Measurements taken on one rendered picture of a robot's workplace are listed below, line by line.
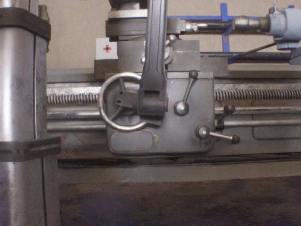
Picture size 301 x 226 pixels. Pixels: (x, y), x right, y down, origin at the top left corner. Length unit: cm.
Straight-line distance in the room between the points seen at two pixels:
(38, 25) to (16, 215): 25
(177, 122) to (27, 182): 88
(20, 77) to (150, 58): 44
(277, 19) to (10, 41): 148
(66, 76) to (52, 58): 346
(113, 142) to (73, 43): 371
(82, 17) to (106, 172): 384
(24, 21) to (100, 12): 447
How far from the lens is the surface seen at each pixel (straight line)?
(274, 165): 133
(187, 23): 144
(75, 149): 145
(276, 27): 176
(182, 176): 126
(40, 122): 49
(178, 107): 120
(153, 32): 83
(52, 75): 146
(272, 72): 150
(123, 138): 123
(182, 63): 126
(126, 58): 126
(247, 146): 147
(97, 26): 486
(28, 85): 46
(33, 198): 45
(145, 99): 83
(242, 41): 494
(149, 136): 123
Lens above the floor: 63
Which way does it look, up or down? 1 degrees up
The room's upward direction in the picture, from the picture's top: 1 degrees counter-clockwise
